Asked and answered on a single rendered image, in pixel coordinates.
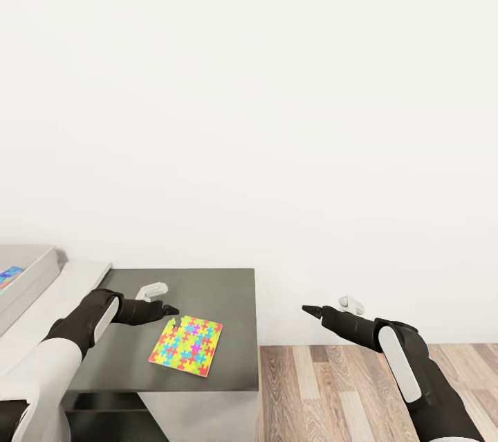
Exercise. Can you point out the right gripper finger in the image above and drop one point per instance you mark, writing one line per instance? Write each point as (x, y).
(316, 311)

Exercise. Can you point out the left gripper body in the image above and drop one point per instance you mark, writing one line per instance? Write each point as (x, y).
(145, 312)

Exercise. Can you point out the jigsaw puzzle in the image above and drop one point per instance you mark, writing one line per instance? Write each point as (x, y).
(189, 348)

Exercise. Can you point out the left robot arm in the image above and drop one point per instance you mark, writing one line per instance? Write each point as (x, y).
(31, 391)

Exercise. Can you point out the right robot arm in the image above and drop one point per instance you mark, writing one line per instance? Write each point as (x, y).
(436, 409)

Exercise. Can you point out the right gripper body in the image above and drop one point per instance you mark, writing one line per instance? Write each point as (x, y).
(343, 324)

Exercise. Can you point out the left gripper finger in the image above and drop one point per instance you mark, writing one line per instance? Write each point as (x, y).
(169, 310)

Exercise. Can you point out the board game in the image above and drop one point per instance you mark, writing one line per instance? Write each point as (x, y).
(7, 277)

